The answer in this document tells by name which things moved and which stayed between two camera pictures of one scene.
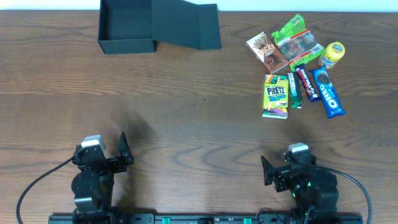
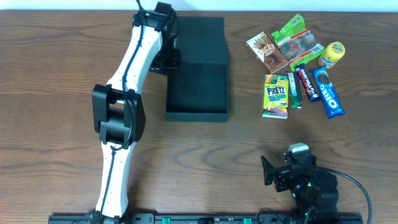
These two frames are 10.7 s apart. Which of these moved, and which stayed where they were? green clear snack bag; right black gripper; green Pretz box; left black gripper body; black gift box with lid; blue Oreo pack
Moved: black gift box with lid; left black gripper body
Stayed: green Pretz box; blue Oreo pack; green clear snack bag; right black gripper
